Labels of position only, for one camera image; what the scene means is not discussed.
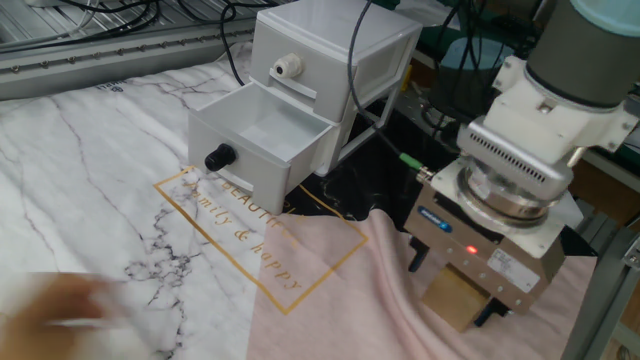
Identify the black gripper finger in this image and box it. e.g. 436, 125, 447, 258
407, 235, 431, 274
472, 297, 511, 329

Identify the silver Schunk gripper body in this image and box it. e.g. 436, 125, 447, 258
403, 182, 566, 316

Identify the light wooden cube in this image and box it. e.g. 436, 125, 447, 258
420, 263, 494, 334

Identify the white drawer with black knob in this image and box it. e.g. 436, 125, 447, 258
187, 79, 337, 216

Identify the white plastic drawer cabinet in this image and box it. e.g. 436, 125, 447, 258
248, 0, 424, 177

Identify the person's bare hand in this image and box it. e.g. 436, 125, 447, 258
0, 272, 129, 360

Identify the white gripper adapter plate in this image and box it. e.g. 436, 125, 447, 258
429, 158, 585, 260

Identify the aluminium table frame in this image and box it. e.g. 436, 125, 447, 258
562, 212, 640, 360

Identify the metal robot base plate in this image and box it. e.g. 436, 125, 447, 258
394, 82, 451, 131

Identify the white vented wrist mount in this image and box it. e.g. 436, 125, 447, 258
457, 54, 640, 201

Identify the black power cable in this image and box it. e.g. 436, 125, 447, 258
177, 0, 281, 87

